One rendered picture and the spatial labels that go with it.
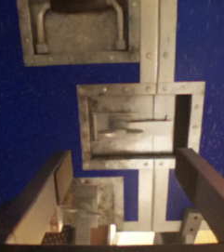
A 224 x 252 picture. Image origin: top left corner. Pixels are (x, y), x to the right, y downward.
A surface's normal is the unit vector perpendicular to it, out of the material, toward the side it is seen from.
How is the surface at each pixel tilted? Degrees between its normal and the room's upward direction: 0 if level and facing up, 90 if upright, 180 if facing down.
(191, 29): 90
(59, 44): 90
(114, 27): 90
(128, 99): 90
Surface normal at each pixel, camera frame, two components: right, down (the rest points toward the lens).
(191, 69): -0.02, 0.25
